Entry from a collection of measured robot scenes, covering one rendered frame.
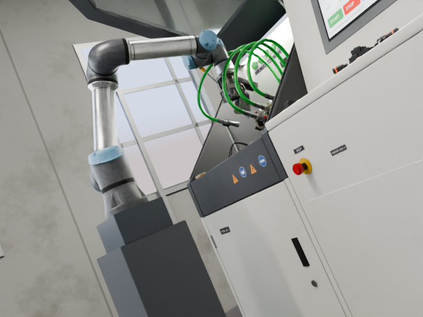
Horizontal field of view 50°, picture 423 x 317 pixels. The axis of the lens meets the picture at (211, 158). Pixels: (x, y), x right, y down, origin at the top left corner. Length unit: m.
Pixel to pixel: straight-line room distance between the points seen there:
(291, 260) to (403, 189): 0.58
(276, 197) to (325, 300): 0.37
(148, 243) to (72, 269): 1.78
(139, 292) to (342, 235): 0.61
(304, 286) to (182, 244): 0.45
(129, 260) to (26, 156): 2.00
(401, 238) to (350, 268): 0.23
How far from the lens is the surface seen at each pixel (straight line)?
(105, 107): 1.72
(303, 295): 1.65
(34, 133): 3.34
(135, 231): 1.43
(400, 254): 1.27
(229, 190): 1.76
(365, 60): 1.15
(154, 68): 3.89
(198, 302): 1.46
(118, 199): 1.48
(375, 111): 1.16
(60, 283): 3.13
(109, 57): 1.68
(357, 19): 1.48
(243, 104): 1.88
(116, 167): 1.50
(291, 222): 1.53
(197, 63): 1.87
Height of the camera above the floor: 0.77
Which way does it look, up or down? 7 degrees up
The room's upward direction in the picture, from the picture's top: 24 degrees counter-clockwise
